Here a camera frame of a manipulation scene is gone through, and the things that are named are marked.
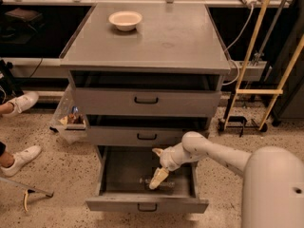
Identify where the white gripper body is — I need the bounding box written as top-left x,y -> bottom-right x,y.
160,143 -> 187,171

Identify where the clear plastic water bottle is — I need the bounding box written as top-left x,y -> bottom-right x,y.
139,177 -> 175,191

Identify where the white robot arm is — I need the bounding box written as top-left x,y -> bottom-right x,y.
149,131 -> 304,228

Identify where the grey bottom drawer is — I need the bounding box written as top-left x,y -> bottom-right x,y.
85,145 -> 209,214

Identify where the grey drawer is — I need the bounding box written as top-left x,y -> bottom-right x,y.
85,145 -> 209,214
86,115 -> 211,147
70,70 -> 221,117

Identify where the grey middle drawer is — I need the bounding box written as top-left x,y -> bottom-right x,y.
86,115 -> 211,147

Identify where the grey drawer cabinet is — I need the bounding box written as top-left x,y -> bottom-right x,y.
59,2 -> 232,150

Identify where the grey top drawer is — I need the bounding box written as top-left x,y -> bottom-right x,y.
70,70 -> 221,117

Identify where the clear plastic trash bag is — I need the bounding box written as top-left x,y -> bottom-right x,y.
50,85 -> 86,143

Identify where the white paper bowl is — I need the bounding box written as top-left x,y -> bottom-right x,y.
108,11 -> 143,31

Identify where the lower white sneaker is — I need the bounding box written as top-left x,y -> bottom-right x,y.
1,145 -> 42,177

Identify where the white sneaker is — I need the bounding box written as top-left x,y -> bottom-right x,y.
0,91 -> 39,117
1,145 -> 42,177

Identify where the upper white sneaker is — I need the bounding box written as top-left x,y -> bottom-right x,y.
0,91 -> 39,117

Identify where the black equipment at left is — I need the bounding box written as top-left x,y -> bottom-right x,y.
0,59 -> 24,99

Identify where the yellow wooden ladder frame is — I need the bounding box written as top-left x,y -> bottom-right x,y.
218,0 -> 304,131

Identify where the white power cable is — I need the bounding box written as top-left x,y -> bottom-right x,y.
221,3 -> 257,87

